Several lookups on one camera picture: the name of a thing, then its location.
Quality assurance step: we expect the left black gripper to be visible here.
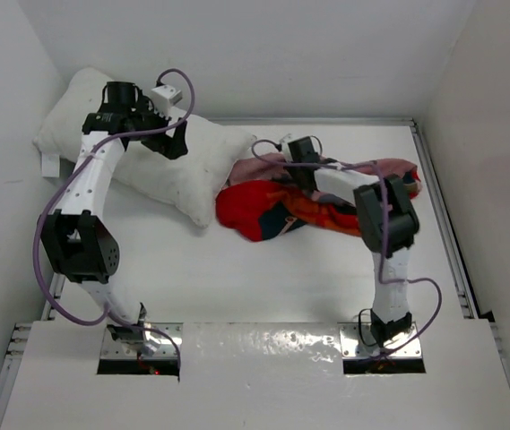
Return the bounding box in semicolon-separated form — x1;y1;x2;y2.
129;99;187;159

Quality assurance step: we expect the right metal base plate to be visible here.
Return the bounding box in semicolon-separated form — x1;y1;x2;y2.
338;322;423;361

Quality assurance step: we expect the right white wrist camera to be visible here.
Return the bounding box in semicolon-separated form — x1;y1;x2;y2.
278;133;294;162

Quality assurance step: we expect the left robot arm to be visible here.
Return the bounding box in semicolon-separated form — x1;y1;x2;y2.
40;82;188;357

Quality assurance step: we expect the red patterned pillowcase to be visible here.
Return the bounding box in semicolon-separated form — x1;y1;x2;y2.
214;151;422;243

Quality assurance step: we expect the metal base plate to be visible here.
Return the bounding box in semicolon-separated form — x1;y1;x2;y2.
99;322;183;360
338;322;423;361

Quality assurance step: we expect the white front cover board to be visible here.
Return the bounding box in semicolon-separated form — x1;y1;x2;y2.
2;320;510;429

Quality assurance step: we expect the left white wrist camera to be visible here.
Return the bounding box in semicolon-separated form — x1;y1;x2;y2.
150;84;183;111

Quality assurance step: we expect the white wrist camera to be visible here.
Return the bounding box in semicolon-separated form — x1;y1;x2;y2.
278;133;294;162
150;84;183;111

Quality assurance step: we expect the white pillow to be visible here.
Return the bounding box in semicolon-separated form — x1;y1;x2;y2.
33;67;256;228

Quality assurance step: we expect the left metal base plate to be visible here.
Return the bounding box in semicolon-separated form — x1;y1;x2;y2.
99;322;183;360

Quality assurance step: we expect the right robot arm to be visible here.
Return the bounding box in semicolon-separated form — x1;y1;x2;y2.
281;136;419;349

